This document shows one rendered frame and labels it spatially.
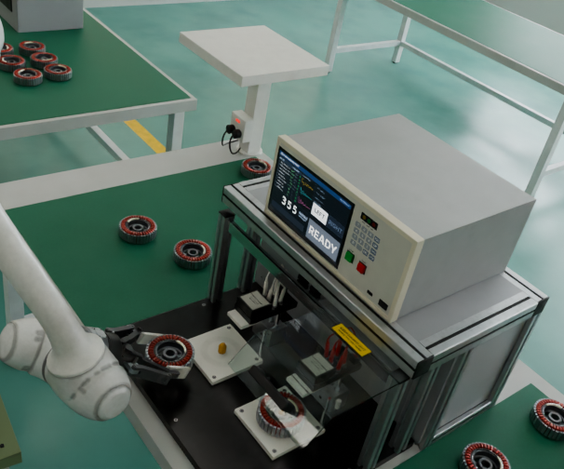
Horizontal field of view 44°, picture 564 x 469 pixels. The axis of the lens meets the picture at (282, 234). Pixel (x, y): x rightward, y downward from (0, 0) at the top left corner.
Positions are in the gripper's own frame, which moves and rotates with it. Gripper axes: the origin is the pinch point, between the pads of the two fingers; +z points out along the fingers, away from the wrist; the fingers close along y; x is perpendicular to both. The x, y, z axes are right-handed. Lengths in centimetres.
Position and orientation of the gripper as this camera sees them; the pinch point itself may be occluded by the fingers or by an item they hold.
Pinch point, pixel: (167, 355)
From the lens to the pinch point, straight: 164.6
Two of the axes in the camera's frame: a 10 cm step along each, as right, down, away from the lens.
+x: -5.4, 8.2, 2.1
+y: -6.0, -5.4, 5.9
